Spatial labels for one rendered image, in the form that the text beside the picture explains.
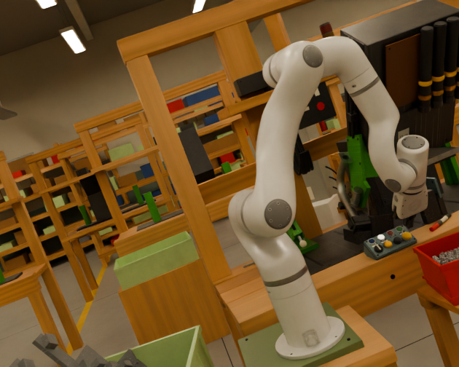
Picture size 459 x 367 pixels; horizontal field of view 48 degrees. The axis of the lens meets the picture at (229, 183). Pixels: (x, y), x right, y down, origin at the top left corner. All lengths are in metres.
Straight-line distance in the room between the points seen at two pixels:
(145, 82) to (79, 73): 9.91
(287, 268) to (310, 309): 0.12
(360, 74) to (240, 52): 0.87
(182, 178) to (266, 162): 0.90
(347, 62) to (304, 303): 0.63
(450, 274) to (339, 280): 0.35
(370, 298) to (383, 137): 0.55
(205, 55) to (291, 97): 10.80
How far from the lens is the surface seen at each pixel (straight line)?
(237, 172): 2.24
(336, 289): 1.68
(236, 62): 2.19
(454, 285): 1.53
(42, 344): 1.47
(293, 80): 1.28
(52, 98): 12.05
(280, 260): 1.29
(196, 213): 2.14
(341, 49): 1.42
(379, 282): 1.73
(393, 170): 1.45
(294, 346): 1.39
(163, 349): 1.58
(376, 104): 1.45
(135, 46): 2.16
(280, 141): 1.28
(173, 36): 2.18
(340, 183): 2.04
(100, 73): 11.98
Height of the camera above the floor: 1.46
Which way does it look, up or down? 6 degrees down
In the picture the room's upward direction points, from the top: 21 degrees counter-clockwise
